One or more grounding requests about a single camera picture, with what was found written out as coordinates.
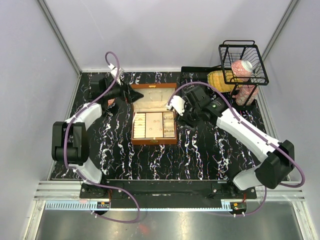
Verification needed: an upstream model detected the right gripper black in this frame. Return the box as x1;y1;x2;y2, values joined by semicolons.
174;99;202;132

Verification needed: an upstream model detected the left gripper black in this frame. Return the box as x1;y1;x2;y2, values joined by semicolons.
103;76;144;104

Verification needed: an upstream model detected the brown jewelry box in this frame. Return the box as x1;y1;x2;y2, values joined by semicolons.
131;83;178;145

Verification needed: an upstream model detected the brown jewelry tray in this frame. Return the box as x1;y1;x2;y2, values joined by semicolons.
132;111;176;139

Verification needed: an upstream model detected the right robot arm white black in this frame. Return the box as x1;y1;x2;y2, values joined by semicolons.
167;86;295;199

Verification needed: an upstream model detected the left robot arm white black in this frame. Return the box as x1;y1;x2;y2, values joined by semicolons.
51;77;144;198

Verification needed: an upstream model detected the red patterned bowl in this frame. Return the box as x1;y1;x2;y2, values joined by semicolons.
107;98;116;106

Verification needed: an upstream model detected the black flat drain tray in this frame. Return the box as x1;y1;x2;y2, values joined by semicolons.
180;65;257;111

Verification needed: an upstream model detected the yellow woven plate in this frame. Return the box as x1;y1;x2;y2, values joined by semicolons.
207;70;243;93

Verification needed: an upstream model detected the pink patterned cup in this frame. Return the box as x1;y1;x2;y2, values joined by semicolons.
235;85;259;106

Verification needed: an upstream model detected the pink patterned bowl in rack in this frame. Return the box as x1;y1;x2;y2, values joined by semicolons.
231;59;253;77

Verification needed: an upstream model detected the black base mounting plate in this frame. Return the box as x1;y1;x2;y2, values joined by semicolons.
79;179;257;209

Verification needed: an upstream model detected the necklace in box lid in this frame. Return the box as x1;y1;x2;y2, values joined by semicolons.
148;90;166;101

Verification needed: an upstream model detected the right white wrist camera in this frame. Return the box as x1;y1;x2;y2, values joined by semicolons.
166;95;186;116

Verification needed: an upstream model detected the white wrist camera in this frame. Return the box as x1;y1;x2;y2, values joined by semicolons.
108;64;124;85
166;95;186;116

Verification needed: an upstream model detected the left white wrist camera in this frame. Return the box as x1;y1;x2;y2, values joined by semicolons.
108;64;124;85

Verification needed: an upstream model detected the black wire dish rack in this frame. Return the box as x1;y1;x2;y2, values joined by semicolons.
218;40;269;86

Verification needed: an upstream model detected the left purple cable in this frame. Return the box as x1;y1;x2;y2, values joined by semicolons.
63;51;141;223

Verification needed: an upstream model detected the purple cable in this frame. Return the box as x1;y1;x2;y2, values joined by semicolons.
63;51;141;223
166;81;306;217

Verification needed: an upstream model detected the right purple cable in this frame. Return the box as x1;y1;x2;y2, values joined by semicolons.
166;81;306;217

